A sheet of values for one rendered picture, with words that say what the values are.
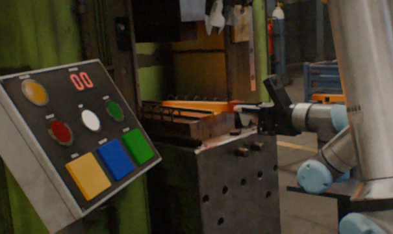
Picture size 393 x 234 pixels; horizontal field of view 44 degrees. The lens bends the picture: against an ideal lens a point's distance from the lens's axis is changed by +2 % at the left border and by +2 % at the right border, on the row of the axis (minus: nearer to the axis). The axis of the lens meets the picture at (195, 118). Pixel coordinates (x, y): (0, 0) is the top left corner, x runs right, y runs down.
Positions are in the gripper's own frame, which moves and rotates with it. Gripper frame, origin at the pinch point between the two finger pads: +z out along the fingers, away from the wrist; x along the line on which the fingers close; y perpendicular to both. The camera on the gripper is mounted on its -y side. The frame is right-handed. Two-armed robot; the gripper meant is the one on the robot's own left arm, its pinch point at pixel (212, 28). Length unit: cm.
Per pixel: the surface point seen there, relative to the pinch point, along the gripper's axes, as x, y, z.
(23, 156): -57, 15, 13
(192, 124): 3.0, 0.5, 30.5
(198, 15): 8.7, -13.6, 2.9
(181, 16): 2.0, -13.5, 2.9
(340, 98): 74, 9, 30
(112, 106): -32.3, 5.3, 14.0
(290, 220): 144, -14, 148
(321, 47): 823, -377, 278
